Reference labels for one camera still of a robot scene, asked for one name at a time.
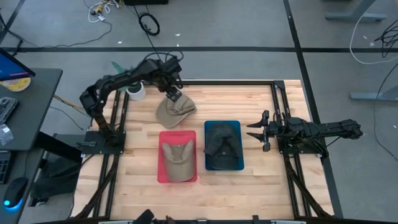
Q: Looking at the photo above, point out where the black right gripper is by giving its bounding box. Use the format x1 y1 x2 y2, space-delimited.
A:
246 110 292 152

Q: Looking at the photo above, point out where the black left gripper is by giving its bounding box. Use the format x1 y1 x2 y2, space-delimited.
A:
154 56 184 102

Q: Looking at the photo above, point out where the khaki baseball cap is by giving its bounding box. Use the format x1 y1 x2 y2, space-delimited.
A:
155 93 198 129
161 139 197 183

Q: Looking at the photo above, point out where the blue plastic bin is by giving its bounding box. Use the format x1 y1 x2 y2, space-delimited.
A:
203 120 245 171

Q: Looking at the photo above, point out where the green plant in white pot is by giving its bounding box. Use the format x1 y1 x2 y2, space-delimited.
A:
111 61 147 101

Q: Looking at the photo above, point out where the pink plastic bin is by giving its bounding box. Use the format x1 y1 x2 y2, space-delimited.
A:
157 129 198 184

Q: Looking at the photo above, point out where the black box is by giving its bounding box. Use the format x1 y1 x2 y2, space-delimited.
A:
123 0 169 6

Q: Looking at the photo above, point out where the grey desk foot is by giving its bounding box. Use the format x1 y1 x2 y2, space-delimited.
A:
325 0 388 23
349 83 398 102

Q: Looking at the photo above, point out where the person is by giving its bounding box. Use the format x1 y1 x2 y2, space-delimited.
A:
132 208 177 224

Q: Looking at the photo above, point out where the black desk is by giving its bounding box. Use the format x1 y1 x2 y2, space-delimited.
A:
0 68 63 152

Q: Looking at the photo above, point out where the black fabric chair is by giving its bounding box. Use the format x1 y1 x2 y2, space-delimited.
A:
29 157 82 208

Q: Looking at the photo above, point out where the yellow round disc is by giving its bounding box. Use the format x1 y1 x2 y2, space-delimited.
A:
0 77 32 93

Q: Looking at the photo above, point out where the dark grey desk panel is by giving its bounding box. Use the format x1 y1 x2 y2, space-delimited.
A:
0 148 46 224

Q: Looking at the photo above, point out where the grey keyboard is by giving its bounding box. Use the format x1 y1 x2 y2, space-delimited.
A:
0 96 19 126

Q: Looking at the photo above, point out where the computer monitor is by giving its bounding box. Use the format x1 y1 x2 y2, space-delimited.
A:
0 46 37 82

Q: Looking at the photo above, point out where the small clear plastic bag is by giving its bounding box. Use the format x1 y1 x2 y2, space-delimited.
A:
0 123 15 146

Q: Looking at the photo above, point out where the dark keyboard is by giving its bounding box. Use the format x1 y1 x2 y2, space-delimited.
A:
0 151 12 185

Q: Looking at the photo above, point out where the black computer mouse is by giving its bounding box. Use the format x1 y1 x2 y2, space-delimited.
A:
3 176 29 210

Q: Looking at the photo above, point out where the black aluminium table frame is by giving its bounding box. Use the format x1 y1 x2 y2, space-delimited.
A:
70 74 345 224

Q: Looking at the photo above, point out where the long black floor cable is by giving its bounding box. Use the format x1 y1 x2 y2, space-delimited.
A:
132 4 165 62

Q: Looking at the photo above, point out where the black coiled cable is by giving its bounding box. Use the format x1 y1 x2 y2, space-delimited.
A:
137 11 161 37

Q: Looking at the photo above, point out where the yellow cable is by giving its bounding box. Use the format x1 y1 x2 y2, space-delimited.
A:
52 94 95 114

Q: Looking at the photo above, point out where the white cable bundle with plug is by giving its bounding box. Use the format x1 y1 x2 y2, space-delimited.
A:
87 0 121 24

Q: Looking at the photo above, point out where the thin black floor cable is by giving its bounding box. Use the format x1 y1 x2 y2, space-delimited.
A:
0 14 113 50

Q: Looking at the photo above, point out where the black curved floor cable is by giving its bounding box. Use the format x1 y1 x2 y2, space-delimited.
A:
373 62 398 153

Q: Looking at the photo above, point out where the white floor cable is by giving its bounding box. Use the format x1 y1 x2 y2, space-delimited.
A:
349 0 398 65

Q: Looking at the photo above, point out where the black cable tangle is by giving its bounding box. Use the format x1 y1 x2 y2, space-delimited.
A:
374 18 398 59

